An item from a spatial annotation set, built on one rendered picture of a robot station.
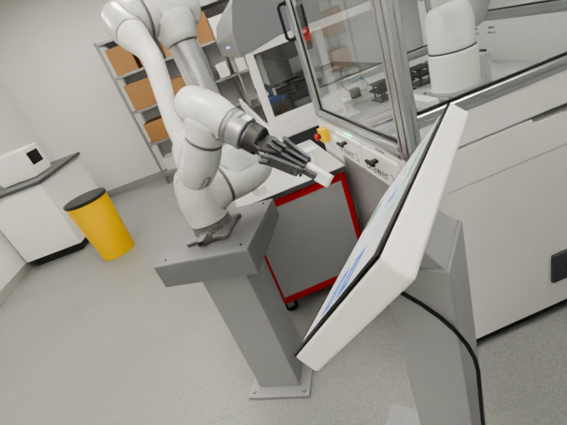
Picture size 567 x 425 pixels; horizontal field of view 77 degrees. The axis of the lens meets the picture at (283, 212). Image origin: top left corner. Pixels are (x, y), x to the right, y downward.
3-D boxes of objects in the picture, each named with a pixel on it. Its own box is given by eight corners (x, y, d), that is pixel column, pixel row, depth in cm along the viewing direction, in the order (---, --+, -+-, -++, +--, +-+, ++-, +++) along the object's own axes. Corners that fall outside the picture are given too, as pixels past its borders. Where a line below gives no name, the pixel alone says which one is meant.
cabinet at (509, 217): (449, 365, 153) (421, 207, 117) (354, 249, 245) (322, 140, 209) (642, 277, 158) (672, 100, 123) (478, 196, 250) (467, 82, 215)
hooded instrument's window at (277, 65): (268, 127, 235) (243, 56, 215) (240, 99, 395) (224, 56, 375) (425, 65, 241) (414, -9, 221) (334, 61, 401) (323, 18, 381)
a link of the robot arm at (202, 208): (185, 224, 142) (159, 174, 134) (224, 202, 149) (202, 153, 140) (197, 234, 128) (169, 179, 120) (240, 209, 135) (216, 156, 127)
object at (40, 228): (29, 271, 409) (-49, 178, 355) (67, 226, 512) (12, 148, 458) (88, 250, 408) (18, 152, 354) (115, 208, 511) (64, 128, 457)
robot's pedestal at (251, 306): (250, 399, 170) (177, 278, 137) (263, 346, 195) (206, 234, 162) (310, 397, 161) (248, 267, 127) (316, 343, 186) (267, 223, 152)
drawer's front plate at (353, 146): (363, 168, 154) (357, 144, 149) (339, 152, 180) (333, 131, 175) (367, 166, 154) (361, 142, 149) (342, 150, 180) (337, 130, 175)
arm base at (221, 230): (181, 254, 132) (175, 241, 130) (204, 224, 151) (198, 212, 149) (225, 244, 126) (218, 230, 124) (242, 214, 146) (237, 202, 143)
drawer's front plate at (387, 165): (400, 193, 126) (395, 164, 121) (365, 169, 152) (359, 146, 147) (405, 190, 126) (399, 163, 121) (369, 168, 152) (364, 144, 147)
